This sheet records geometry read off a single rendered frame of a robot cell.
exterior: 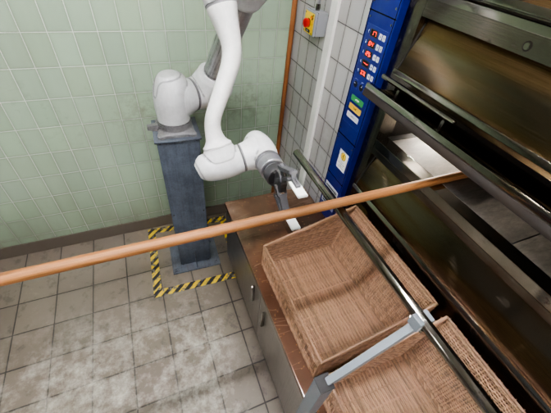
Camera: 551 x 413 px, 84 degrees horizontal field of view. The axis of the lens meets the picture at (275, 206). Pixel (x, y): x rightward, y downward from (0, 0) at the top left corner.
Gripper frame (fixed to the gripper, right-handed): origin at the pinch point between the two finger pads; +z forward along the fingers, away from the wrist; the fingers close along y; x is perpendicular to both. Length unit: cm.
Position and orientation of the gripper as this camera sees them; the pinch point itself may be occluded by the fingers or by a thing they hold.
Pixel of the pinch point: (298, 211)
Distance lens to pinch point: 91.9
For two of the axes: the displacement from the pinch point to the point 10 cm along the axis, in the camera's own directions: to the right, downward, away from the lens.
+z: 3.7, 6.7, -6.4
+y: -0.9, 7.2, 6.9
